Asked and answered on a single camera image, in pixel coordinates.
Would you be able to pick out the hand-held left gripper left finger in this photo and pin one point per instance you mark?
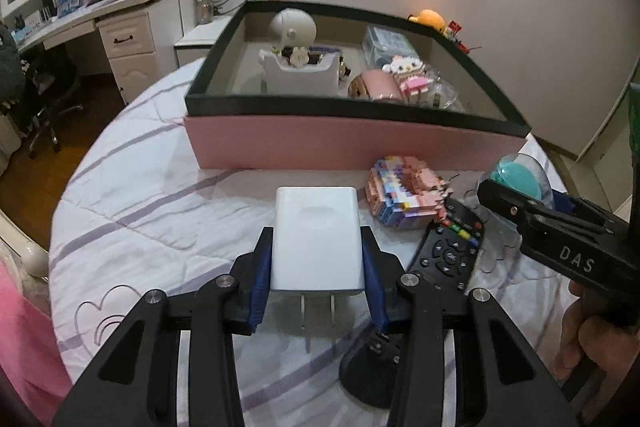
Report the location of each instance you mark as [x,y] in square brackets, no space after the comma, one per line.
[260,287]

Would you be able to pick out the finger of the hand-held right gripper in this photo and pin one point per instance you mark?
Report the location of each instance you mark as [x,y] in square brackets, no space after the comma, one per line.
[500,199]
[562,202]

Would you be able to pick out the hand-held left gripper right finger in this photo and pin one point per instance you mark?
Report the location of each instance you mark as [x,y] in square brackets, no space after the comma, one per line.
[372,287]

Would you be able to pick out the white charger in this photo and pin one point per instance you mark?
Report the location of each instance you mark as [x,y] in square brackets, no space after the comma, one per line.
[317,237]

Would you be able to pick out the pink box with black rim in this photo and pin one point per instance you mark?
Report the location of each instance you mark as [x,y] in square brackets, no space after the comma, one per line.
[325,142]

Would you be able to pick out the rose gold roll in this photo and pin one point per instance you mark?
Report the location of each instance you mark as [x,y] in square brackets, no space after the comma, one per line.
[377,84]

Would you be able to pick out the clear plastic box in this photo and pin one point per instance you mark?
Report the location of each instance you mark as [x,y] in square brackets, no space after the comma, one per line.
[387,42]

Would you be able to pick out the white eared holder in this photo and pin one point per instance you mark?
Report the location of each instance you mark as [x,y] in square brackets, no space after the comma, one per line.
[300,82]

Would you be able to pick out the white sphere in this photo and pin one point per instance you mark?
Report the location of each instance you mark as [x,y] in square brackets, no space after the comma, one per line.
[292,27]

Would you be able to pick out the person's right hand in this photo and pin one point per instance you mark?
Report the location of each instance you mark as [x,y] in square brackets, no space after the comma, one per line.
[575,337]

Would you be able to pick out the black oval device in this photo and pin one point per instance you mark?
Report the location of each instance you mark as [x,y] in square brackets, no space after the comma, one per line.
[365,377]

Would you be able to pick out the pink block toy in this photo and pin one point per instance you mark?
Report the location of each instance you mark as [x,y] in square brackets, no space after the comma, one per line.
[400,192]

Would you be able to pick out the clear plastic bag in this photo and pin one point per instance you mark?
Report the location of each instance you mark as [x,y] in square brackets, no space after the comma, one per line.
[442,94]

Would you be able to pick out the kitty block figure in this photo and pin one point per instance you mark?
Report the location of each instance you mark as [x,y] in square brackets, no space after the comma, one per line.
[407,69]

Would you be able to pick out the red printed box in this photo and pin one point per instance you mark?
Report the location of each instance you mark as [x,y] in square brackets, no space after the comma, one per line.
[457,38]

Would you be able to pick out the orange octopus plush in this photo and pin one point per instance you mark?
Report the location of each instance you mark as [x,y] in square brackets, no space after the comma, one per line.
[430,19]

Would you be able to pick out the pink blanket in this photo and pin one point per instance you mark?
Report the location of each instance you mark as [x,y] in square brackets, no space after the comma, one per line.
[25,357]

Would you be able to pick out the white side cabinet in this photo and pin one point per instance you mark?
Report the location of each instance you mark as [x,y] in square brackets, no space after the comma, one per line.
[200,39]

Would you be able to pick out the white desk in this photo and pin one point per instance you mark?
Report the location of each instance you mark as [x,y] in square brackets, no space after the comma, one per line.
[130,42]

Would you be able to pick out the black office chair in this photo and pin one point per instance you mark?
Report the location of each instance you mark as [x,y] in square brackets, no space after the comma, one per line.
[50,102]

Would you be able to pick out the grey jacket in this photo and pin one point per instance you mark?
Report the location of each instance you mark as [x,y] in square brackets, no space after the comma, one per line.
[10,62]

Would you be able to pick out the blue desk box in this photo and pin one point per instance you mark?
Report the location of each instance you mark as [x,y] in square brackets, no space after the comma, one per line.
[68,2]

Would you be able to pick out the white bed frame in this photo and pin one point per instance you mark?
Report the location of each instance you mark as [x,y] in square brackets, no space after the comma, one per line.
[32,259]

